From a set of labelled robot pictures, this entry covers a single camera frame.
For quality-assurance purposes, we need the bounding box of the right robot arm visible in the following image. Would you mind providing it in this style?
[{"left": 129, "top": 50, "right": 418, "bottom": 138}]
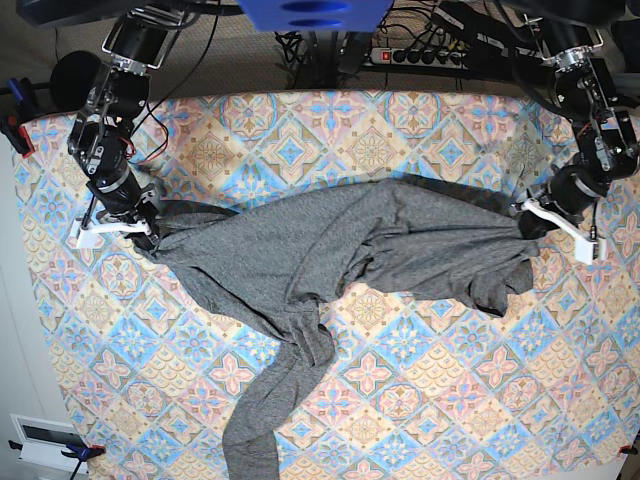
[{"left": 67, "top": 2, "right": 199, "bottom": 251}]

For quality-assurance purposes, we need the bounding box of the white power strip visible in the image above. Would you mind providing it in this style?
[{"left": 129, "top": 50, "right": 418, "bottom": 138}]
[{"left": 368, "top": 42, "right": 468, "bottom": 68}]

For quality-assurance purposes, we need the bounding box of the blue clamp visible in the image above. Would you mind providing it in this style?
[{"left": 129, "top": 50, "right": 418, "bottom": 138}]
[{"left": 7, "top": 77, "right": 38, "bottom": 117}]

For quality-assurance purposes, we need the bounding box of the red black clamp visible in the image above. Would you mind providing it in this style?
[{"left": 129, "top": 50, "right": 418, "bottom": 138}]
[{"left": 0, "top": 115, "right": 34, "bottom": 158}]

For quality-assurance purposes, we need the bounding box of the patterned tablecloth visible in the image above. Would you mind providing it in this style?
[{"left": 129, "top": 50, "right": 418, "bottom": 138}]
[{"left": 14, "top": 90, "right": 640, "bottom": 480}]

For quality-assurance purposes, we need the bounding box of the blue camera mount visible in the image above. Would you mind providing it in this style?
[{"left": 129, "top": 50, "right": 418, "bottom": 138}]
[{"left": 237, "top": 0, "right": 392, "bottom": 32}]

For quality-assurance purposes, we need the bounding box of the grey t-shirt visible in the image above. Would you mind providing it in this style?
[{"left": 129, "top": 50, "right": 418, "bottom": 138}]
[{"left": 147, "top": 179, "right": 538, "bottom": 479}]

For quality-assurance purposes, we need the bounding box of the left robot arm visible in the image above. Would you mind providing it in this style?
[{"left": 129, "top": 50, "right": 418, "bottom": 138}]
[{"left": 509, "top": 15, "right": 639, "bottom": 265}]

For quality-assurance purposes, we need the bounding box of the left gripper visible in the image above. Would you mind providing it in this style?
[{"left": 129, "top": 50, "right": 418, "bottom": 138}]
[{"left": 510, "top": 165, "right": 605, "bottom": 265}]

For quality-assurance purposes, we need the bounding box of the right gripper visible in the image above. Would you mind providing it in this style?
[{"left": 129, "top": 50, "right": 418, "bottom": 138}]
[{"left": 76, "top": 164, "right": 160, "bottom": 249}]

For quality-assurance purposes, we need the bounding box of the round black stool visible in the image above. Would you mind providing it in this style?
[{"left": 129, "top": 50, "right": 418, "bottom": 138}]
[{"left": 49, "top": 50, "right": 107, "bottom": 113}]

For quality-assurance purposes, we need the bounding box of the red clamp bottom right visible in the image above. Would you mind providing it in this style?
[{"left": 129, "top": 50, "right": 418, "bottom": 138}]
[{"left": 617, "top": 444, "right": 639, "bottom": 457}]

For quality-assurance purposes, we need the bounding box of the white wall box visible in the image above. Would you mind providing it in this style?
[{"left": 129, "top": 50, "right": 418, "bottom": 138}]
[{"left": 10, "top": 414, "right": 83, "bottom": 473}]

